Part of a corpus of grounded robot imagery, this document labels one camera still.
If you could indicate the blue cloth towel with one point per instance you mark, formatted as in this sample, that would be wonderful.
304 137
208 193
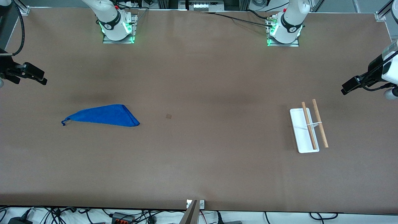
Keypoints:
105 115

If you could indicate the black power adapter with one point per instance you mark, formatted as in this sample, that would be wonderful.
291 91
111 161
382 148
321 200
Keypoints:
20 221

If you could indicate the aluminium frame corner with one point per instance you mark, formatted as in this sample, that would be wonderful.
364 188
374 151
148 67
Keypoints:
380 16
25 11

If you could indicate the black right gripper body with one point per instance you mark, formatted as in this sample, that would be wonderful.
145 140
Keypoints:
6 67

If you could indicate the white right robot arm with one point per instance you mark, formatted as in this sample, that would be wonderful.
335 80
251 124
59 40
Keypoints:
108 18

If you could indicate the white rack base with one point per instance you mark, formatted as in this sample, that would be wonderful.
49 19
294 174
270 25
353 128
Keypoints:
300 130

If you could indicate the grey mount bar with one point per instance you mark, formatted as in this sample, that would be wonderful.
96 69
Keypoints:
190 216

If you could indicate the black plug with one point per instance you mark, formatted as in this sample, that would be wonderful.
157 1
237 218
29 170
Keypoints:
219 217

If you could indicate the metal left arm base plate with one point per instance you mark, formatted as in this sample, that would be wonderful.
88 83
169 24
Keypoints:
292 45

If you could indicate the orange black connector block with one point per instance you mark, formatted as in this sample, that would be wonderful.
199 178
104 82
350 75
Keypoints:
122 219

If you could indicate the grey terminal block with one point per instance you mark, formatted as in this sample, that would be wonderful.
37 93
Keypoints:
200 6

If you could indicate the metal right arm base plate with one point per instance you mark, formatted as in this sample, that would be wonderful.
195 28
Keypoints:
119 41

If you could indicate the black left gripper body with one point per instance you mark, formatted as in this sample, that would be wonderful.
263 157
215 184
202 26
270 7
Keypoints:
374 68

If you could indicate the metal clamp bracket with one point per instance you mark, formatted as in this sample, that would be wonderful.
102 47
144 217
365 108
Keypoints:
202 204

